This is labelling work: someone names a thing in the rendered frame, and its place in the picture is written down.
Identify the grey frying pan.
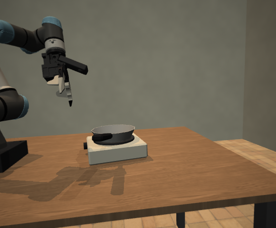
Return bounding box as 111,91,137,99
91,124,135,143

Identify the beige hot plate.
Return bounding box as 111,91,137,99
84,133,148,165

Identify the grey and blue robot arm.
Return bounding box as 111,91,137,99
0,16,88,149

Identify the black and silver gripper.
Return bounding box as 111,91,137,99
41,48,73,106

